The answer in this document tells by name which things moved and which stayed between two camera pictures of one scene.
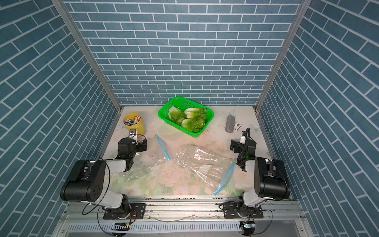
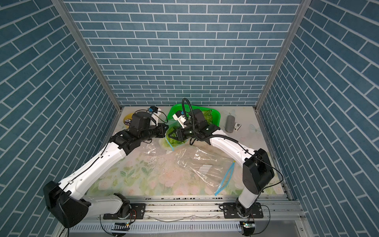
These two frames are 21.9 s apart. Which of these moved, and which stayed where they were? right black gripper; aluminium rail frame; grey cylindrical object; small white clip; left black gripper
Moved: right black gripper; left black gripper
Stayed: grey cylindrical object; small white clip; aluminium rail frame
